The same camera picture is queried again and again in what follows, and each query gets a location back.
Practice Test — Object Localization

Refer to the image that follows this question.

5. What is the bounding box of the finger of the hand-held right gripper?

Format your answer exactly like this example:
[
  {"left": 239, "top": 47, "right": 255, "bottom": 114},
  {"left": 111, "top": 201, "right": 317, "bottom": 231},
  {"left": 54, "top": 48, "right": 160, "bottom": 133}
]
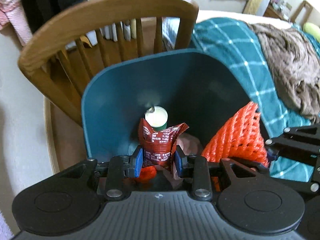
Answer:
[
  {"left": 265, "top": 124, "right": 320, "bottom": 171},
  {"left": 270, "top": 176, "right": 320, "bottom": 194}
]

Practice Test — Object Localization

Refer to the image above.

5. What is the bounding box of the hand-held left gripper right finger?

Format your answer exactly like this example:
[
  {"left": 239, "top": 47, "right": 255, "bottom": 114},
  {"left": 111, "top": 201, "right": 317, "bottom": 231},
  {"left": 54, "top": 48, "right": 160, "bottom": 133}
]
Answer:
[{"left": 175, "top": 145, "right": 270, "bottom": 202}]

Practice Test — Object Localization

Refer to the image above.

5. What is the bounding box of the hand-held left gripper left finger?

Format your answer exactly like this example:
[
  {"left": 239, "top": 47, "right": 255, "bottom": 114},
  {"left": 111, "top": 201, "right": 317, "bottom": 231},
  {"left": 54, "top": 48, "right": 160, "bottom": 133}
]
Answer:
[{"left": 59, "top": 146, "right": 143, "bottom": 201}]

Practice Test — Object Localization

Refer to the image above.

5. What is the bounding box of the red snack wrapper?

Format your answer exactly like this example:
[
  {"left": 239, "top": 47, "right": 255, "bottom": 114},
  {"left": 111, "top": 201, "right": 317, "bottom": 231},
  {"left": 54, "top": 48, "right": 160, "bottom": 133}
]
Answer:
[{"left": 139, "top": 119, "right": 189, "bottom": 178}]

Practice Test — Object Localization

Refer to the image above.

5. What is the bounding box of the orange foam net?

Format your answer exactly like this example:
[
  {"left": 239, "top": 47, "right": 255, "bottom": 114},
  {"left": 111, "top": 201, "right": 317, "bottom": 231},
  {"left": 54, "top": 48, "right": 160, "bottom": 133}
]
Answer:
[
  {"left": 139, "top": 166, "right": 157, "bottom": 185},
  {"left": 201, "top": 102, "right": 270, "bottom": 167}
]

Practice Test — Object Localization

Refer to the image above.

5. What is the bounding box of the teal plastic bin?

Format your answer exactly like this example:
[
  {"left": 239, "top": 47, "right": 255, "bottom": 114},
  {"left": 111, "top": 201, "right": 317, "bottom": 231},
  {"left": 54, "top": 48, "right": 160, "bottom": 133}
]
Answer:
[{"left": 81, "top": 49, "right": 263, "bottom": 167}]

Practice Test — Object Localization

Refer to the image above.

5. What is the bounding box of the green drink can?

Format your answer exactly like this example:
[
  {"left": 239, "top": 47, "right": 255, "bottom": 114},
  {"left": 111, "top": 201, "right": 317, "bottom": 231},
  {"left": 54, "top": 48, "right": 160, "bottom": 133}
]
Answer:
[{"left": 144, "top": 106, "right": 168, "bottom": 132}]

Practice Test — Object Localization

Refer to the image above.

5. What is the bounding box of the teal checked blanket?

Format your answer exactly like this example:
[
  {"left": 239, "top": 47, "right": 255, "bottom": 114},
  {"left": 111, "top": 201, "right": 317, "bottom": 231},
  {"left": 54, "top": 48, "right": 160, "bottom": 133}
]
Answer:
[{"left": 192, "top": 17, "right": 316, "bottom": 183}]

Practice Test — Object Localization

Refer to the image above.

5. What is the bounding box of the yellow green object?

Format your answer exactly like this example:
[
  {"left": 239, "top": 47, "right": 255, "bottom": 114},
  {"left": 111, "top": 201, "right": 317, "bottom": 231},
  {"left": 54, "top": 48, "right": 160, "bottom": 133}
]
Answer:
[{"left": 303, "top": 22, "right": 320, "bottom": 35}]

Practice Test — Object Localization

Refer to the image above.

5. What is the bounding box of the wooden bedside table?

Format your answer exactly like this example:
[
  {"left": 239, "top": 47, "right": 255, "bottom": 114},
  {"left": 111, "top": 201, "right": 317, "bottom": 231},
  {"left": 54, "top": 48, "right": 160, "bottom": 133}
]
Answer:
[{"left": 264, "top": 0, "right": 293, "bottom": 22}]

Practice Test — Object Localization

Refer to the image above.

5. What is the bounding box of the white bed sheet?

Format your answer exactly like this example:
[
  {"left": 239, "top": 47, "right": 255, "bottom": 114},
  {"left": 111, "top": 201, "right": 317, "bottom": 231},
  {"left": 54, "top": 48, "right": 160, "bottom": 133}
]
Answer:
[{"left": 197, "top": 10, "right": 293, "bottom": 28}]

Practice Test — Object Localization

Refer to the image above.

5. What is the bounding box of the white radiator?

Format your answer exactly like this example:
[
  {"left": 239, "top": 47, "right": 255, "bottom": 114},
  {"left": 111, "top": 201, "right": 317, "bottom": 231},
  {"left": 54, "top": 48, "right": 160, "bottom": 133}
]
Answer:
[{"left": 103, "top": 0, "right": 137, "bottom": 41}]

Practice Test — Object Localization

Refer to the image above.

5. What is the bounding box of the wooden chair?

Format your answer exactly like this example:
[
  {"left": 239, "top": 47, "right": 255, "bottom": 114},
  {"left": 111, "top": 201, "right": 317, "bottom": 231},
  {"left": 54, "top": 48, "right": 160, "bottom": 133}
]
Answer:
[{"left": 19, "top": 0, "right": 200, "bottom": 177}]

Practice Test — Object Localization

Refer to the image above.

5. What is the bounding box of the black coat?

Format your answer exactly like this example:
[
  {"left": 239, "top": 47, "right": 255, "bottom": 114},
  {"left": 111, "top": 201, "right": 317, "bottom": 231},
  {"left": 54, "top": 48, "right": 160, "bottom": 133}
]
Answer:
[{"left": 17, "top": 0, "right": 87, "bottom": 35}]

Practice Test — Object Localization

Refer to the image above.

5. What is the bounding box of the pink and white jacket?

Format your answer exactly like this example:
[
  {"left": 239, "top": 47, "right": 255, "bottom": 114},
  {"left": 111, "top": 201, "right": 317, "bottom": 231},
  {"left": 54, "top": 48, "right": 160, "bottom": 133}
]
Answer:
[{"left": 0, "top": 0, "right": 33, "bottom": 46}]

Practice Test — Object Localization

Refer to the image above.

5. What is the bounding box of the wooden frame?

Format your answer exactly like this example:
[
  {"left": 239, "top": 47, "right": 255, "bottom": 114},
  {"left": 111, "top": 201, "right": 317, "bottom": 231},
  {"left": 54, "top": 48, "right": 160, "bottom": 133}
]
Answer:
[{"left": 291, "top": 0, "right": 313, "bottom": 23}]

